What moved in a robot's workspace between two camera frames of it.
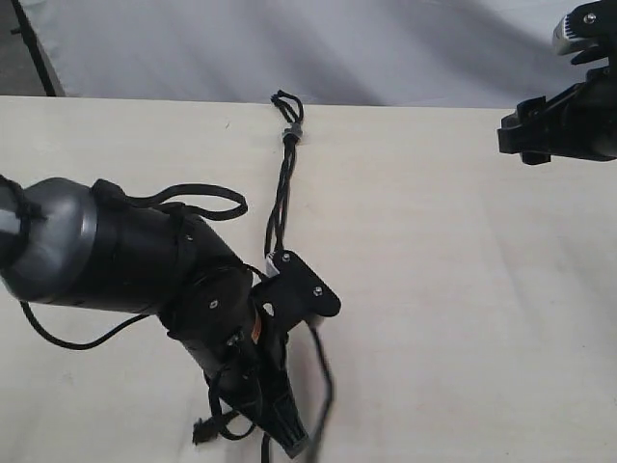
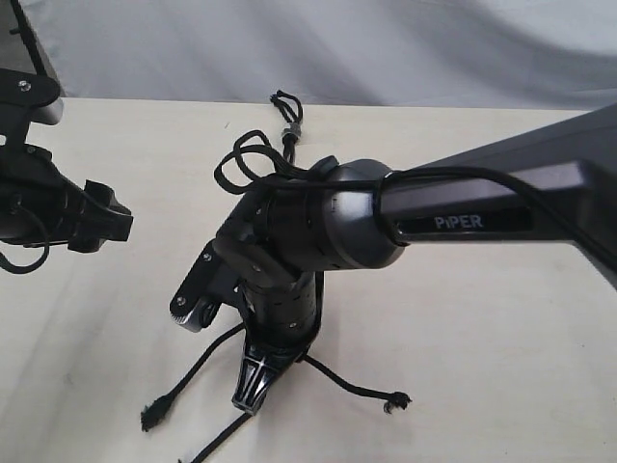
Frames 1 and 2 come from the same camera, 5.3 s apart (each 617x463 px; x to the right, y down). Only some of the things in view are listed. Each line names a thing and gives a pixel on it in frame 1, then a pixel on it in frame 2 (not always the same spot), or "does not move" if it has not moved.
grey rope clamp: (294, 129) does not move
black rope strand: (321, 455) to (394, 400)
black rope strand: (207, 431) to (248, 160)
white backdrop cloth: (440, 53) does not move
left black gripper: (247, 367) to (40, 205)
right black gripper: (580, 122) to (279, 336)
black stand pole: (24, 29) does not move
